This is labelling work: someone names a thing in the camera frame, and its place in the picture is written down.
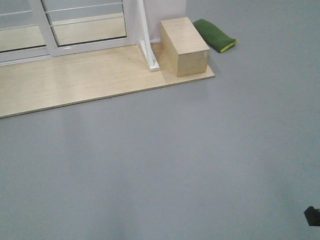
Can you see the white sliding glass door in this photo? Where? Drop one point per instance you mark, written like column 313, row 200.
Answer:
column 78, row 26

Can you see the black robot part corner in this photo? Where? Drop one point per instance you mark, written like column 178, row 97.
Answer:
column 312, row 216

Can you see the white diagonal support brace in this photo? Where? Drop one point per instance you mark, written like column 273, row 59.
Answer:
column 149, row 55

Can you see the light wooden box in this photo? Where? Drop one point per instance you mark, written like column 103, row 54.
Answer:
column 187, row 52

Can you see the green folded cloth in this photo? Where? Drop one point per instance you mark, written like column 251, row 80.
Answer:
column 214, row 36

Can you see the light wooden platform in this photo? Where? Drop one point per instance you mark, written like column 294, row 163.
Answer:
column 44, row 84

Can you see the white fixed glass panel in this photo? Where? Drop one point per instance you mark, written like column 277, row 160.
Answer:
column 23, row 34

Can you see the white door frame post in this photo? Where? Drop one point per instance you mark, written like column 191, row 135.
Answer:
column 142, row 33

